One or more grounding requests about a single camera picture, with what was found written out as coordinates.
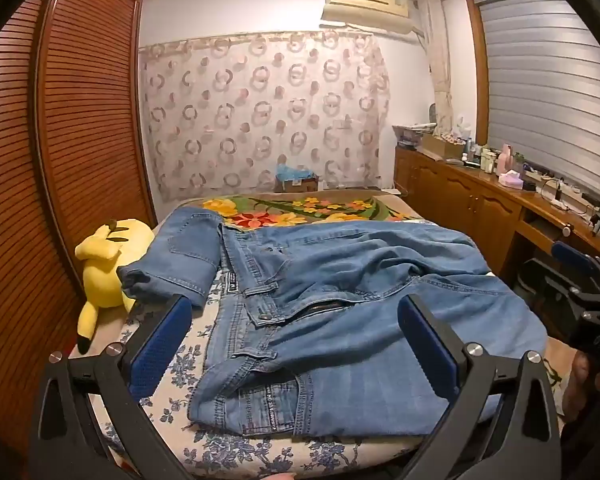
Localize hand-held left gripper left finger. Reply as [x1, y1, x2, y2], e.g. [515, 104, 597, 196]
[30, 294, 193, 480]

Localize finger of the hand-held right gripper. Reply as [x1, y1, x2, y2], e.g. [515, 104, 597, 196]
[551, 241, 600, 291]
[542, 269, 600, 318]

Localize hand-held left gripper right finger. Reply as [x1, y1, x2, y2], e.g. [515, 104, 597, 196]
[397, 294, 563, 480]

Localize blue denim pants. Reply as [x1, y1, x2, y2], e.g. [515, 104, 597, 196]
[116, 207, 223, 309]
[187, 220, 548, 436]

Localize person's right hand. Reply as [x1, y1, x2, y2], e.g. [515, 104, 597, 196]
[564, 350, 600, 423]

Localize wooden sideboard cabinet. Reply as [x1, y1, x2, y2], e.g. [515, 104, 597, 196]
[394, 145, 600, 281]

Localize blue floral bedsheet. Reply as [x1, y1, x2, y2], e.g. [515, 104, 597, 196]
[87, 260, 561, 480]

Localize row of cosmetic bottles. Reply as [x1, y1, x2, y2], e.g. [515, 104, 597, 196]
[462, 137, 501, 176]

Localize open cardboard box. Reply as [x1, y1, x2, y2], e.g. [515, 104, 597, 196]
[422, 132, 468, 161]

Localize grey window blind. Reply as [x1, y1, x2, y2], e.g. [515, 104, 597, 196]
[477, 0, 600, 206]

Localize colourful floral blanket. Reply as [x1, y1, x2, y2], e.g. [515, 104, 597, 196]
[172, 191, 426, 231]

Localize small cardboard box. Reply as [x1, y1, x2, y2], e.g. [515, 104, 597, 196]
[275, 175, 321, 193]

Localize tied beige curtain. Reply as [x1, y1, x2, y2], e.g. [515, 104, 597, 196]
[417, 0, 456, 131]

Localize blue plastic bag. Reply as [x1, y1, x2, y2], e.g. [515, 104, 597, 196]
[276, 162, 308, 181]

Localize wooden louvred wardrobe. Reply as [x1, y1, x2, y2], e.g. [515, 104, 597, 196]
[0, 0, 158, 441]

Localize wooden window frame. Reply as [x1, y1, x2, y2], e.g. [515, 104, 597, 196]
[464, 0, 600, 211]

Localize ring-patterned sheer curtain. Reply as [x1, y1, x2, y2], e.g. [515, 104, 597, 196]
[139, 30, 391, 206]

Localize cream wall air conditioner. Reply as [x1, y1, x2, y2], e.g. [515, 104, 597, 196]
[320, 0, 413, 36]

